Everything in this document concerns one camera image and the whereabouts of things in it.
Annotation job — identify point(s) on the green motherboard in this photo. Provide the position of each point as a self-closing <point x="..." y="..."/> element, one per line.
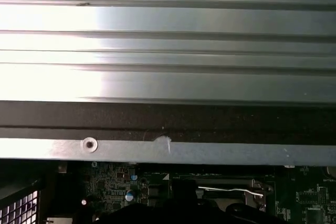
<point x="110" y="187"/>

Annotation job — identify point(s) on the CPU socket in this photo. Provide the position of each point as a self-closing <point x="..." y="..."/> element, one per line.
<point x="260" y="186"/>

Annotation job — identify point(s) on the round coin battery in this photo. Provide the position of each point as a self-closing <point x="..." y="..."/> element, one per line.
<point x="332" y="171"/>

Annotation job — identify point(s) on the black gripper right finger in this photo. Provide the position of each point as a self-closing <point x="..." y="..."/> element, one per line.
<point x="225" y="217"/>

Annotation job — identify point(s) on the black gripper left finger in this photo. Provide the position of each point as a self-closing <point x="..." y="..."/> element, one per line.
<point x="147" y="216"/>

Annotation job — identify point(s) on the metal locking lever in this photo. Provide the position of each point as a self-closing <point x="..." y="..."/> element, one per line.
<point x="212" y="189"/>

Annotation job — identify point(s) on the black PC case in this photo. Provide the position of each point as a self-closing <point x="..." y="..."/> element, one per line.
<point x="168" y="119"/>

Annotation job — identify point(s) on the metal socket cover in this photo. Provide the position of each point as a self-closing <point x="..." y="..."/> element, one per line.
<point x="254" y="201"/>

